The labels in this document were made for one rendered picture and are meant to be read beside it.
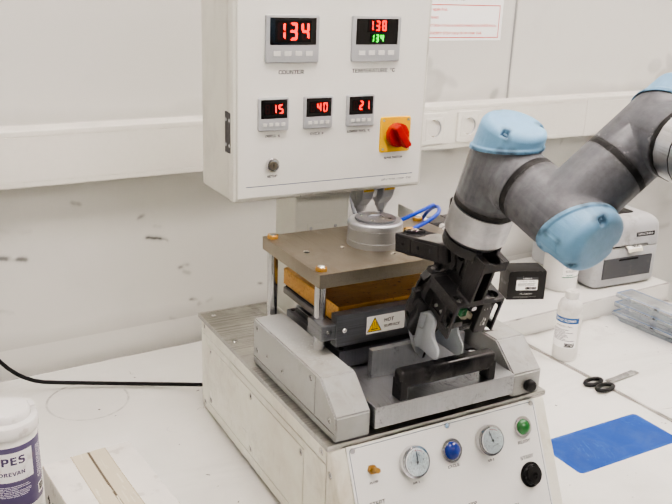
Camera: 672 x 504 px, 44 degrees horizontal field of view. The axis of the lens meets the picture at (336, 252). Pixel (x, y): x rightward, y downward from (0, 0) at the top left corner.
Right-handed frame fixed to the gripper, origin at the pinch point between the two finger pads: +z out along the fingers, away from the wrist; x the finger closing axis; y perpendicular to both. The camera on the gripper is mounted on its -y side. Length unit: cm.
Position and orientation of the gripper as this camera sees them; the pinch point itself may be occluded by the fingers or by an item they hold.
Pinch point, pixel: (421, 346)
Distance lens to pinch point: 111.9
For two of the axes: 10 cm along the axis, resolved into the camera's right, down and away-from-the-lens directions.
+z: -2.0, 7.9, 5.8
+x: 8.8, -1.2, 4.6
